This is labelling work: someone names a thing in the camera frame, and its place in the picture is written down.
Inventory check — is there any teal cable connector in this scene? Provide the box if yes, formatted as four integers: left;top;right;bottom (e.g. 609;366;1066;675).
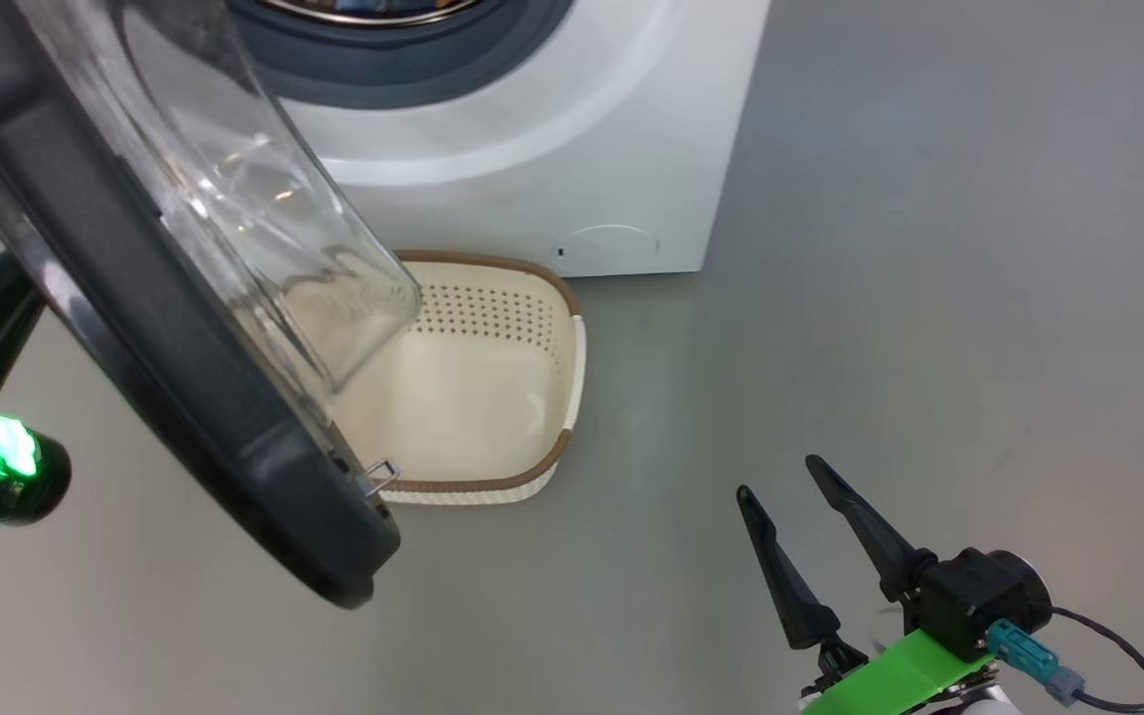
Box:
987;619;1087;708

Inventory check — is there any white washing machine body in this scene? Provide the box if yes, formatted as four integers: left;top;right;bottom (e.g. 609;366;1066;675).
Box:
224;0;773;280

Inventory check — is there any cream perforated laundry basket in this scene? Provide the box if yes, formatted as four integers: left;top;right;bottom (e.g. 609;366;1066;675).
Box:
329;250;589;507

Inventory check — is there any grey rubber door gasket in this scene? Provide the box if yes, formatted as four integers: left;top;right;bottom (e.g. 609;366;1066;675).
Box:
224;0;578;111

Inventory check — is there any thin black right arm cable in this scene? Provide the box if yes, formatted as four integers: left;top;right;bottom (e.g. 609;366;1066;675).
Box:
1049;607;1144;715

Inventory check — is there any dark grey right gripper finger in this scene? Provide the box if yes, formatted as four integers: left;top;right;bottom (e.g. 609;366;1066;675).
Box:
736;485;870;687
805;455;936;605

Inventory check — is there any steel washing machine drum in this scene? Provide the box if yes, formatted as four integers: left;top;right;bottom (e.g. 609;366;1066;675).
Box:
254;0;489;29

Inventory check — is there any dark round washing machine door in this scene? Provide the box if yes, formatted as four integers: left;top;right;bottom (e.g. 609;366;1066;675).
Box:
0;0;424;611

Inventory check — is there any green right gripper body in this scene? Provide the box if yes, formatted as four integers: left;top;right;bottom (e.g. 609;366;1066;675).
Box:
799;628;999;715

